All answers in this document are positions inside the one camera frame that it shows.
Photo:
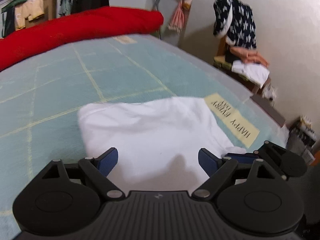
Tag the dark red bed frame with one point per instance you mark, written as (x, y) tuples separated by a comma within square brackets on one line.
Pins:
[(268, 108)]

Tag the white printed sweatshirt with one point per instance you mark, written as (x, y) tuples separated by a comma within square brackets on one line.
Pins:
[(150, 135)]

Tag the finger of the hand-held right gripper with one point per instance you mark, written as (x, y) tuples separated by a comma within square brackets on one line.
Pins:
[(240, 157)]

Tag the navy star-print garment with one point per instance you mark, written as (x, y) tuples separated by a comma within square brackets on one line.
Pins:
[(237, 25)]

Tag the cardboard box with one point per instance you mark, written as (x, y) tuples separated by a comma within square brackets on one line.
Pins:
[(51, 6)]

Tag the yellow clothes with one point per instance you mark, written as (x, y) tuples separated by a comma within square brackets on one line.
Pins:
[(30, 11)]

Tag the white folded cloth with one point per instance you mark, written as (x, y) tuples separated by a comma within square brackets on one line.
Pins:
[(251, 71)]

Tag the red quilt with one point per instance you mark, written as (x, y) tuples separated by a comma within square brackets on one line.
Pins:
[(75, 30)]

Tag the pink patterned curtain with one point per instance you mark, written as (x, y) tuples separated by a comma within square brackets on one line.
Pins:
[(182, 10)]

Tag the wooden chair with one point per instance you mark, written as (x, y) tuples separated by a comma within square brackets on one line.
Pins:
[(222, 60)]

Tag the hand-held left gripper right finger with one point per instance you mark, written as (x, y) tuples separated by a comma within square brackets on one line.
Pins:
[(208, 162)]

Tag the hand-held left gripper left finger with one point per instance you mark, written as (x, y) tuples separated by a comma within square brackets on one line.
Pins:
[(108, 161)]

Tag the cluttered storage box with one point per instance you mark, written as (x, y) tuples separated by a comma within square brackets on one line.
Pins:
[(302, 137)]

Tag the pale green hanging garment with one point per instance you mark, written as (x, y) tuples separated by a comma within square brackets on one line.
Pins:
[(65, 5)]

